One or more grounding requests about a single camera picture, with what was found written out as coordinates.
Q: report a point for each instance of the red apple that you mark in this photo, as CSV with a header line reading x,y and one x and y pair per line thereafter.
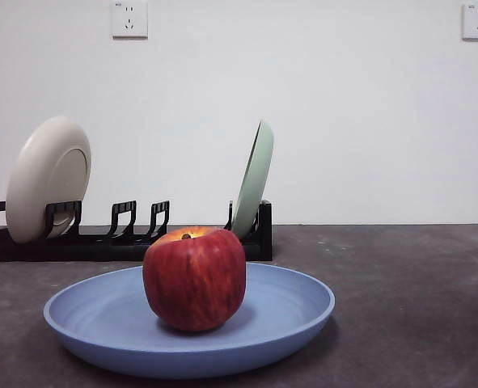
x,y
194,283

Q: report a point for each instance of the black plate rack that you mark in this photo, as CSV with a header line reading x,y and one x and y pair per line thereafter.
x,y
81,250

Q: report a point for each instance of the beige plate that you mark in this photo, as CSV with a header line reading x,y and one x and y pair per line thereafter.
x,y
40,169

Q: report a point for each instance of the green plate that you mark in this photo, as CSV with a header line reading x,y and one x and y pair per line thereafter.
x,y
255,186

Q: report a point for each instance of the blue plate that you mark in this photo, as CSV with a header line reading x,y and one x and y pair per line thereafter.
x,y
93,323

